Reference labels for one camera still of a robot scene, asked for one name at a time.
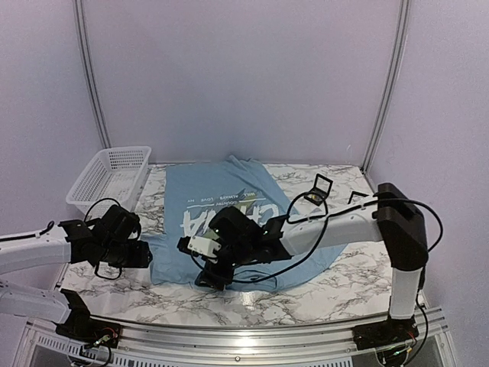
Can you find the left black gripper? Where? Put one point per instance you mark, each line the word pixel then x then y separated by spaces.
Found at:
pixel 140 259

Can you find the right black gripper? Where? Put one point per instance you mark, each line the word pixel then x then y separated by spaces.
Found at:
pixel 212 274

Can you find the white perforated plastic basket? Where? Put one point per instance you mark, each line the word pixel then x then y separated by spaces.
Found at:
pixel 114 175

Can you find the light blue printed t-shirt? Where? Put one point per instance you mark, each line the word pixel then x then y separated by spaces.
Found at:
pixel 242 195

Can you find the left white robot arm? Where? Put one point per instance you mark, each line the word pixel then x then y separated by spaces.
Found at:
pixel 113 239

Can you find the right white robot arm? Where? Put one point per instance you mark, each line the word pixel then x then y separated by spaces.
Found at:
pixel 387 216

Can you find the open black brooch box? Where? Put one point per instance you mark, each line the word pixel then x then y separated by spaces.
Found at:
pixel 320 191

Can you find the black square box lid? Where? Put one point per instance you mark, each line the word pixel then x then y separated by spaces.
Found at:
pixel 356 195

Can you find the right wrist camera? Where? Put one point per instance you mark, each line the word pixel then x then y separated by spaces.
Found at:
pixel 199 245

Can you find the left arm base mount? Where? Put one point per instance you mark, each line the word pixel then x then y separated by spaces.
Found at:
pixel 88 332

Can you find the aluminium front rail frame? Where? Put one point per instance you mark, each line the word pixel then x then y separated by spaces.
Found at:
pixel 336 343

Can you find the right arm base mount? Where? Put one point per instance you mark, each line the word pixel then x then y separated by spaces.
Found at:
pixel 384 333

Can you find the left wall aluminium profile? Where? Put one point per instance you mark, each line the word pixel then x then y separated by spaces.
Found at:
pixel 89 72

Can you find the wall aluminium profile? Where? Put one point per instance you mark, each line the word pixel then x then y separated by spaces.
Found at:
pixel 393 72
pixel 89 72

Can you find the right wall aluminium profile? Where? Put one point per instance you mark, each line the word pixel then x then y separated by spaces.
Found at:
pixel 393 72

